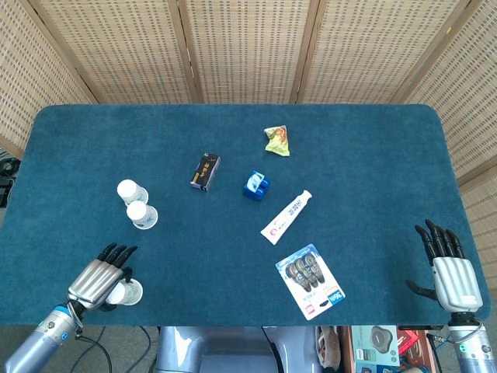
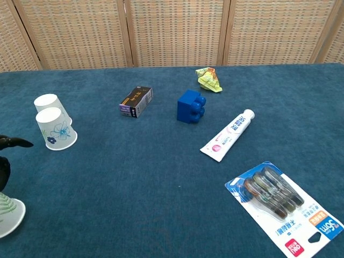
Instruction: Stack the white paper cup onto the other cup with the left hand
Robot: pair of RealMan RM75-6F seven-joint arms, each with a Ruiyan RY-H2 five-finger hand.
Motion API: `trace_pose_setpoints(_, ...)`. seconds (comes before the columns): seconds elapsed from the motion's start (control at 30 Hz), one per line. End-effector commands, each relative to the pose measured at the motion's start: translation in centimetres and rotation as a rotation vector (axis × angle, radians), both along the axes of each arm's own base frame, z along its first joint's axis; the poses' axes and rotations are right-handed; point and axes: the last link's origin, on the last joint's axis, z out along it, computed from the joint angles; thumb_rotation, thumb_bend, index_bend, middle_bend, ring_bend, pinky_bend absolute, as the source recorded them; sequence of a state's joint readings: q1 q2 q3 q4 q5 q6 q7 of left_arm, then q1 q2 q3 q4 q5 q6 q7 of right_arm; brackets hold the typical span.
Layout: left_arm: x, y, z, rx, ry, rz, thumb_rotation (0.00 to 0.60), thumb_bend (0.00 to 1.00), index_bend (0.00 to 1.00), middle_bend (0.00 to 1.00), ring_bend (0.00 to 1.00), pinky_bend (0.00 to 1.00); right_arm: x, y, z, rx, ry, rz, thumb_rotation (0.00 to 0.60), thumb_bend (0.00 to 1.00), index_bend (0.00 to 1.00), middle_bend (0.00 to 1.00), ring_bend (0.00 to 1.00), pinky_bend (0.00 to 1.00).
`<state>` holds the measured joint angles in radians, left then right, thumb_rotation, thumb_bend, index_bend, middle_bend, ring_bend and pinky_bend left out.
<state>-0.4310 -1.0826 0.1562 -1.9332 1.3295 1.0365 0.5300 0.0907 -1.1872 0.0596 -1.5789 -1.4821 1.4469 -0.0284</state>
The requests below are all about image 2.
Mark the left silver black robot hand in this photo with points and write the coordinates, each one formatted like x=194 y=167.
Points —
x=13 y=142

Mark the paper cup blue flower print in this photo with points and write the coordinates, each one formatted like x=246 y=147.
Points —
x=48 y=101
x=57 y=131

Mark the paper cup green fern print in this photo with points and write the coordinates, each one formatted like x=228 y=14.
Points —
x=10 y=217

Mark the small black purple carton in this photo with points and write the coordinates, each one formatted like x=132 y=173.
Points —
x=135 y=103

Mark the teal blue table mat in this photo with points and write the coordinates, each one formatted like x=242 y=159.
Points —
x=161 y=174

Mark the blue toy building block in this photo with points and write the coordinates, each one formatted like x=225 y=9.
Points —
x=188 y=107

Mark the woven bamboo folding screen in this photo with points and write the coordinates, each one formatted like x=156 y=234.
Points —
x=174 y=32

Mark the crumpled yellow snack wrapper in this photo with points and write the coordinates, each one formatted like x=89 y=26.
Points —
x=209 y=80

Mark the white pink toothpaste tube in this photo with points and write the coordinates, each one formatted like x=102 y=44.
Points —
x=228 y=134

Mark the correction tape blister pack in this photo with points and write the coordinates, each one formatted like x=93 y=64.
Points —
x=282 y=209

